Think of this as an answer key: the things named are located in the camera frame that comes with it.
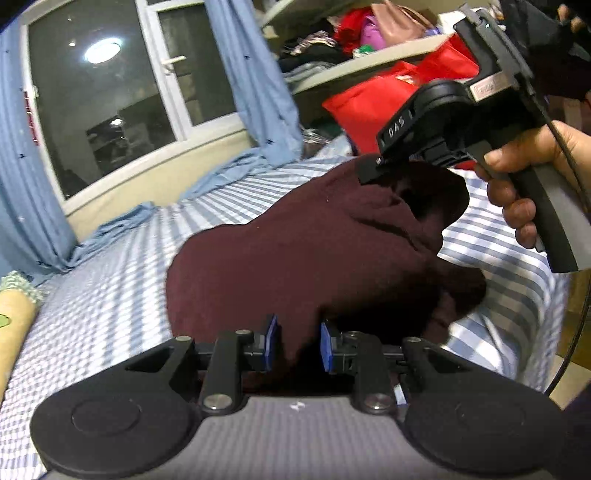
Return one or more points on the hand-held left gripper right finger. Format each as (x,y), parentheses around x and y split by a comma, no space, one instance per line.
(327,347)

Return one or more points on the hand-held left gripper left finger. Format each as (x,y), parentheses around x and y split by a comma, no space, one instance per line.
(270,344)

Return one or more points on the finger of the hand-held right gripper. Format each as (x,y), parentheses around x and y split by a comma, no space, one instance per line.
(369,171)

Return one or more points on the maroon printed t-shirt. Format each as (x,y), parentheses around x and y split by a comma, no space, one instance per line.
(300,258)

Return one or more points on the folded grey-blue clothes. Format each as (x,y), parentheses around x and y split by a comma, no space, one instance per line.
(304,73)

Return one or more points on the pile of dark clothes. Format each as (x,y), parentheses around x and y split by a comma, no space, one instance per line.
(314,54)

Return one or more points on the person's right hand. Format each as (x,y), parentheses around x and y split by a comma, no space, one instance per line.
(512,150)

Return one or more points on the red fabric bag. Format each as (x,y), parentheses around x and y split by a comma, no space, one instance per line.
(369,106)

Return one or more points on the small green toy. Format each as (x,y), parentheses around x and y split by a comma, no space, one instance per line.
(364,50)

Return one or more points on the white shelf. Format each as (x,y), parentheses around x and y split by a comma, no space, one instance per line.
(351,64)

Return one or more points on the peach handbag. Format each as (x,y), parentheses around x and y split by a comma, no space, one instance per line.
(397,18)

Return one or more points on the magenta bag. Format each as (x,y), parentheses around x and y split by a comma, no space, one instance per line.
(371,32)

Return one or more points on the dark cloth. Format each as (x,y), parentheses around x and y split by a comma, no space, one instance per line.
(549,60)

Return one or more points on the red clothing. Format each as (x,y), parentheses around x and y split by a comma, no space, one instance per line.
(353,23)

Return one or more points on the blue star curtain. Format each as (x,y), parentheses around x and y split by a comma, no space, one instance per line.
(27,161)
(254,83)

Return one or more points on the blue checkered bed sheet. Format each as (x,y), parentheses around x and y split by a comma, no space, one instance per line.
(115,286)

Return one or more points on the green checkered cloth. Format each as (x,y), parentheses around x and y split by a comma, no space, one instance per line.
(21,281)

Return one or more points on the white framed window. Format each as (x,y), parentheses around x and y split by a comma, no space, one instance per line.
(92,115)

